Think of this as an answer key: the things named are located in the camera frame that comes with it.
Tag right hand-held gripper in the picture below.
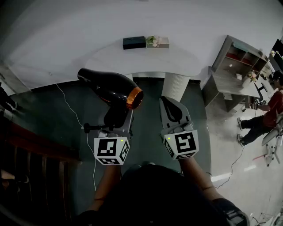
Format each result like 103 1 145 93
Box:
159 96 199 161

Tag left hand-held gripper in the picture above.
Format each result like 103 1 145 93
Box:
94 109 134 166

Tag black hair dryer orange ring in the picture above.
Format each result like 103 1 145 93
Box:
77 68 144 134

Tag round white table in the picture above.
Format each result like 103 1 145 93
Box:
84 36 206 104

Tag person's right forearm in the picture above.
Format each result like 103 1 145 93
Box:
178 158 224 201

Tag person's left forearm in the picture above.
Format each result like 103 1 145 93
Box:
88 164 122 212

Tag grey wooden shelf desk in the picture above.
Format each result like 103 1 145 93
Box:
202 34 275 113

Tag white rectangular box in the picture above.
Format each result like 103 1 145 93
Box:
145 36 170 49

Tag white vase with flowers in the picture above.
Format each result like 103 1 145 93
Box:
242 70 258 89

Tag person's black shirt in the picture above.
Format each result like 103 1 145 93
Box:
75 162 250 226

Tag dark blue box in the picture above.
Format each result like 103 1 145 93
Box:
122 36 147 50

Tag dark wooden chair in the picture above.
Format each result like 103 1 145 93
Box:
0 114 82 226

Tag white office chair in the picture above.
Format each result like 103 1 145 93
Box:
262 117 283 166

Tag black monitor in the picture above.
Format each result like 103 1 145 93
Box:
271 38 283 73

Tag white floor cable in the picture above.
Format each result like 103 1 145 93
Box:
54 83 98 191

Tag black floor cable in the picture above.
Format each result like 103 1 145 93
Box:
205 144 246 189

